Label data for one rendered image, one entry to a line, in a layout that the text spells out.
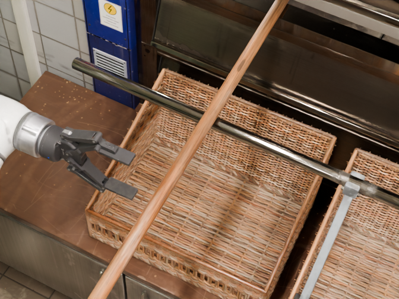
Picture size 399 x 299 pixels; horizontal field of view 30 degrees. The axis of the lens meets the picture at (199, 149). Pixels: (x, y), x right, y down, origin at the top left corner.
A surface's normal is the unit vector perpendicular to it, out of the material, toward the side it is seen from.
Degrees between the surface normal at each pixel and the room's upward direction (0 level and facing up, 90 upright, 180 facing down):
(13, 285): 0
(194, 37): 70
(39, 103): 0
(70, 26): 90
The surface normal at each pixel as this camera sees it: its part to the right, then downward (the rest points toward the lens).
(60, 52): -0.46, 0.72
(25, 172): 0.04, -0.57
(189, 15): -0.42, 0.48
